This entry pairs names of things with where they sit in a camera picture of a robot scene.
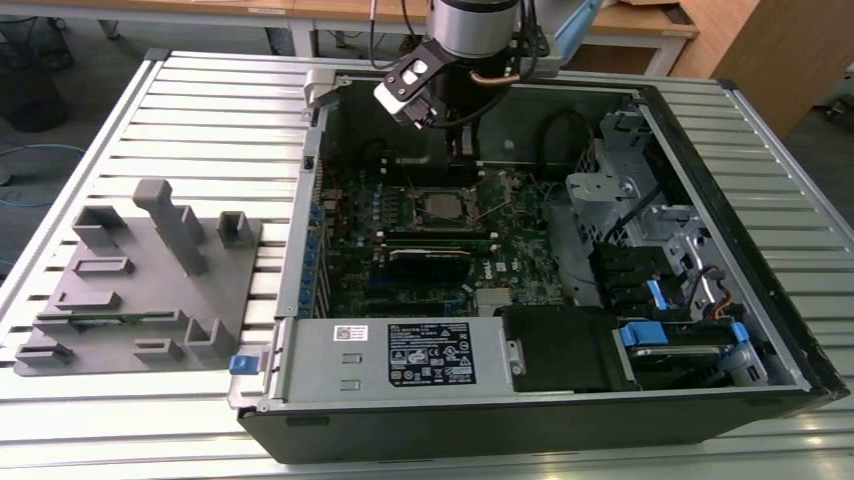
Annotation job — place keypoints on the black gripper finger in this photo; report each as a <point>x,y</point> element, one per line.
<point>467,145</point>

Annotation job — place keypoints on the silver CPU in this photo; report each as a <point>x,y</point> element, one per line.
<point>447,207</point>

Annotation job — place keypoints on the CPU socket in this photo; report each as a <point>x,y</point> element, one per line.
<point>427,226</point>

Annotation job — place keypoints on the green RAM stick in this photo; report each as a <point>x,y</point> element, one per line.
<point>100,320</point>
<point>434,233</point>

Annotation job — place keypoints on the silver metal drive cage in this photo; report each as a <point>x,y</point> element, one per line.
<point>600,187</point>

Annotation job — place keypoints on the grey plastic case latch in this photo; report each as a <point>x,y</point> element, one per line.
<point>316,85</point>

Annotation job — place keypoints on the green motherboard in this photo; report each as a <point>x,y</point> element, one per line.
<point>527,260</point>

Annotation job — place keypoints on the black graphics card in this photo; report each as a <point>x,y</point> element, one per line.
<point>427,270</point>

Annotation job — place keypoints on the silver finned heatsink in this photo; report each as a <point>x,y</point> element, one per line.
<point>494,297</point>

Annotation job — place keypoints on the blue plastic drive tab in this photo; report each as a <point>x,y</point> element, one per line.
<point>655,295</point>

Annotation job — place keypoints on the white QR sticker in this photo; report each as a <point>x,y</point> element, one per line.
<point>351,333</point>

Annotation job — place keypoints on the black rating label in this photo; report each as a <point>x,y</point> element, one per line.
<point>432,352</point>

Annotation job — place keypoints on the hard disk in blue carrier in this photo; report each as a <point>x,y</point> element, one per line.
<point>640,334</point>

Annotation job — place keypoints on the wooden cabinet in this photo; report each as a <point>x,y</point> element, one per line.
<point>767,50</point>

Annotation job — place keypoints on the silver power supply unit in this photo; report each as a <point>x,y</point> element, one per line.
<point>320,370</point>

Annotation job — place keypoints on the grey parts rack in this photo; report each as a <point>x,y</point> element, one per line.
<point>153,280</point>

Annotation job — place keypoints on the blue plastic case latch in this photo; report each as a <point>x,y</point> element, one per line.
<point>241,365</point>

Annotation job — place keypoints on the wheeled chair base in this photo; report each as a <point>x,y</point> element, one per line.
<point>842,107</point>

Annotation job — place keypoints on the black PC case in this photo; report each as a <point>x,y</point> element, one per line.
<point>467,435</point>

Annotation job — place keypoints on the black office chair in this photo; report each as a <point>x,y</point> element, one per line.
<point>33,100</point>

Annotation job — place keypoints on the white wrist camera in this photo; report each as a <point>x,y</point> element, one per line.
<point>407,80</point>

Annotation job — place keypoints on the wooden desk white frame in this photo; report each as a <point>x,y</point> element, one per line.
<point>167,5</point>
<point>640,30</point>

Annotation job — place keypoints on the black disk bay bracket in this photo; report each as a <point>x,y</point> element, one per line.
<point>627,270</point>

